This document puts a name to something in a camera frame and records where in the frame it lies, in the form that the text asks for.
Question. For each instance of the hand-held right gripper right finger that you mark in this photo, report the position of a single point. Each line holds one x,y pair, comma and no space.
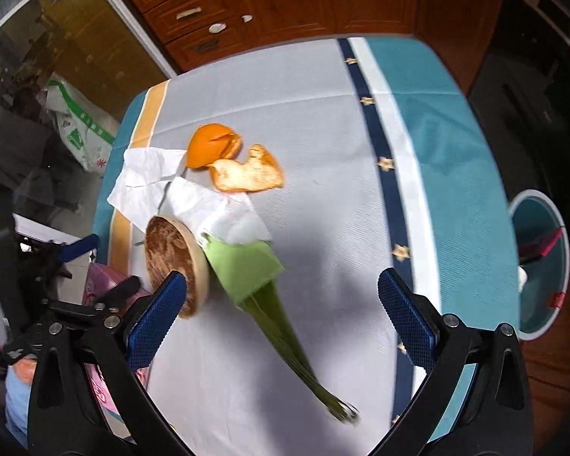
406,318

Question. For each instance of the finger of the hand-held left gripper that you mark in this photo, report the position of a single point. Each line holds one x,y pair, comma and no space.
121,289
80,246

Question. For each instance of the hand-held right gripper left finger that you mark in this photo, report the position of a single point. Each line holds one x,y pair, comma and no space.
156,318

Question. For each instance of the brown round wooden bowl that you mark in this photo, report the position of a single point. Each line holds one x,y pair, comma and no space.
166,247

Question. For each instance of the teal round trash bin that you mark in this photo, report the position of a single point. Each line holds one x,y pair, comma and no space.
546,294

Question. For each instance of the orange peel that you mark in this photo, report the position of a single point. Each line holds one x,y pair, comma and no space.
251,173
209,145

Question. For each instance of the person's left forearm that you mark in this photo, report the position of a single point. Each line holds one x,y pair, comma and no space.
16,408

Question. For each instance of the person's left hand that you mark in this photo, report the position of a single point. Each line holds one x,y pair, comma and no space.
27,368

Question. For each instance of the white green plastic bag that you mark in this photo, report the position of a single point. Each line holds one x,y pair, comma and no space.
80,137

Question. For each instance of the teal grey striped tablecloth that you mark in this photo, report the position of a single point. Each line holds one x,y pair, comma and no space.
313,152

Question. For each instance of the glass sliding door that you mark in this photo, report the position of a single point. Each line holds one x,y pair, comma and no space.
52,57

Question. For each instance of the built-in black oven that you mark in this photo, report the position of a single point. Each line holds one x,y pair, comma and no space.
527,104

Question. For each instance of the wooden cabinet with drawers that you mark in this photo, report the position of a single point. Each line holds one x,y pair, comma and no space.
289,0

